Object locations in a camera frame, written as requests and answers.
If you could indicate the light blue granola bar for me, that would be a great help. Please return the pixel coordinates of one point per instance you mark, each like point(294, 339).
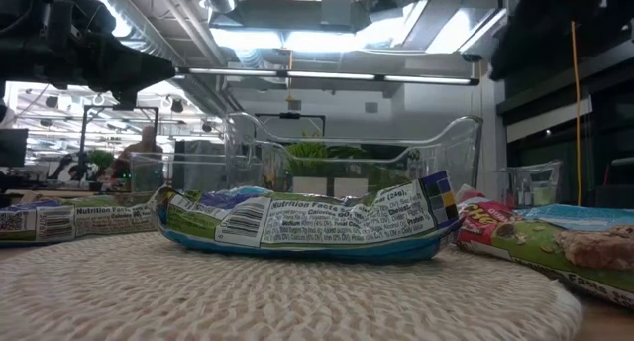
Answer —
point(584, 216)

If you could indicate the black monitor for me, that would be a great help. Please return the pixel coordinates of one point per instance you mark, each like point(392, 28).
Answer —
point(12, 147)

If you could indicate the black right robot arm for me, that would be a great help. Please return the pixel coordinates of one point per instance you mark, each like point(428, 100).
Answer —
point(545, 24)

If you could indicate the small potted plant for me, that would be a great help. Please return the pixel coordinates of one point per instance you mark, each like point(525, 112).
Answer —
point(101, 160)

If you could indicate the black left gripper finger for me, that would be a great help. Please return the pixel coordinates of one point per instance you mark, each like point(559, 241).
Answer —
point(151, 71)

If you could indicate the red green granola bar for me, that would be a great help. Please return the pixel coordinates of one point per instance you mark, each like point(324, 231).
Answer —
point(545, 252)

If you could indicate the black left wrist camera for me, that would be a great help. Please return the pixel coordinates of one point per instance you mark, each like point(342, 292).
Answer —
point(81, 16)

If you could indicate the spiky plant white pot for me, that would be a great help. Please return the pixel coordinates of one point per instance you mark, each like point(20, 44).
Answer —
point(309, 185)

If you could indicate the woven round mat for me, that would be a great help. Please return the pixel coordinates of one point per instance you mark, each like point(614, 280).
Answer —
point(247, 301)

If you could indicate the black stand frame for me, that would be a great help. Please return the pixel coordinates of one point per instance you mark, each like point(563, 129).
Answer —
point(119, 108)

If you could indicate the leafy plant white pot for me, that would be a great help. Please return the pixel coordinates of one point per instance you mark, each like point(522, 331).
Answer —
point(349, 186)

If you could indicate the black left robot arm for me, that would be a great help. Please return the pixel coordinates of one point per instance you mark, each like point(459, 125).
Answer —
point(30, 53)

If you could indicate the clear plastic bin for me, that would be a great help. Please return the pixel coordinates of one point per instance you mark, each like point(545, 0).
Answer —
point(525, 182)
point(198, 172)
point(460, 147)

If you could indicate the black bar mount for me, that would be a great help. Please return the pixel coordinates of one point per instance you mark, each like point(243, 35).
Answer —
point(289, 116)

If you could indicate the LED light bar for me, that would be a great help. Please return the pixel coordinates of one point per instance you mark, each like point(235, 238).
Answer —
point(327, 75)

